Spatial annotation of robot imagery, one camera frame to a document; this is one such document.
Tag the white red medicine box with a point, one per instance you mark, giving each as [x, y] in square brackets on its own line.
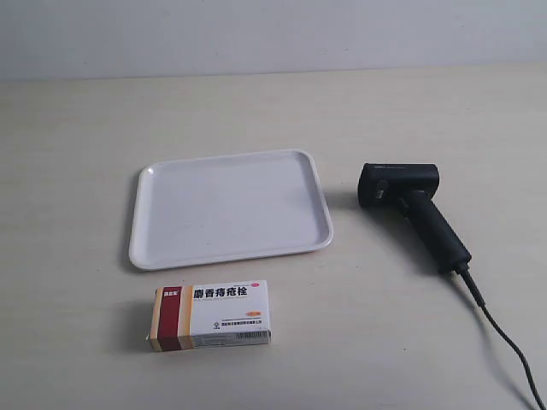
[210, 315]

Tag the black handheld barcode scanner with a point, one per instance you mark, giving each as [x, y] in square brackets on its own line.
[410, 188]

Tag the white plastic tray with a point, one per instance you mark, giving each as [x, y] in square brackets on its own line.
[228, 208]

